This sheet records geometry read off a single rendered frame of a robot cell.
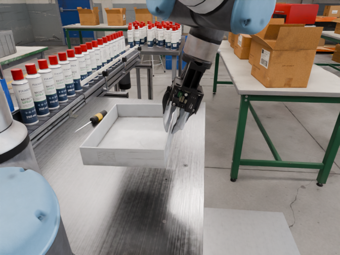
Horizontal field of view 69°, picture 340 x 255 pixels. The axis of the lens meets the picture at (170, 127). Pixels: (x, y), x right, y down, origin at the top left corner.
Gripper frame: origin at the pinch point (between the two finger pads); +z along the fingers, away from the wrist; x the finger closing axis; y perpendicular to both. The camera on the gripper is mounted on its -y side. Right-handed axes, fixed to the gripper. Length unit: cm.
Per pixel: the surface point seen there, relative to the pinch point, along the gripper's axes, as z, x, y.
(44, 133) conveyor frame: 28, -42, -21
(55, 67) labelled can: 10, -49, -42
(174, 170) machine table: 14.3, 5.9, -1.5
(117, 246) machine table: 18.1, -5.3, 25.2
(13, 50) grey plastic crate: 65, -153, -194
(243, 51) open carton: -8, 65, -184
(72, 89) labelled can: 21, -44, -50
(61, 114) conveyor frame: 25, -41, -33
